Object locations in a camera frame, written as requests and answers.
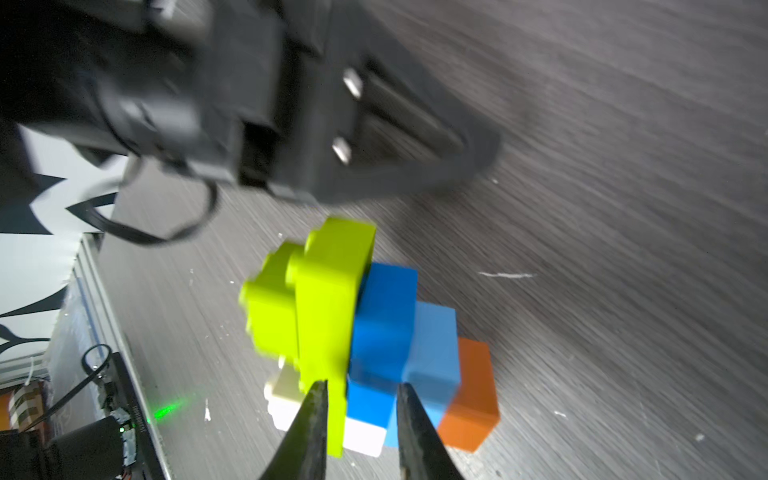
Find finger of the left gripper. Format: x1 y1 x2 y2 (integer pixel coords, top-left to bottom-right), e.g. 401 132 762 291
323 53 501 201

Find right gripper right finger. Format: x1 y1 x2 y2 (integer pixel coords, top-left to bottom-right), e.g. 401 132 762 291
396 383 464 480

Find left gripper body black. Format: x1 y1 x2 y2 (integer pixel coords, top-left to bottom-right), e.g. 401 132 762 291
179 1 372 201

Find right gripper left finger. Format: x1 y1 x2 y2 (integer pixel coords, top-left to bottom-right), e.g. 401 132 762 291
260 380 329 480

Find orange lego brick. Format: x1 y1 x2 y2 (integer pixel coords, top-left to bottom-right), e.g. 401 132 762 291
437 338 500 453

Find dark blue lego brick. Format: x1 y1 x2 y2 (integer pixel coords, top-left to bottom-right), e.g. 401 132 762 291
347 263 418 428

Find green L-shaped lego brick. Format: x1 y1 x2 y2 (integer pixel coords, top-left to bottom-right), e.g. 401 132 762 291
239 242 303 363

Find white lego brick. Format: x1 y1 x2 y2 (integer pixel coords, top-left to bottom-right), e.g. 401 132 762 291
343 417 387 458
264 358 306 431

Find light blue lego brick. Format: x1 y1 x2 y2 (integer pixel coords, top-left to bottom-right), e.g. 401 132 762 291
378 300 461 448

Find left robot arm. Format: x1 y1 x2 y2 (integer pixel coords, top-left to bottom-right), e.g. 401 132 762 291
1 1 501 222

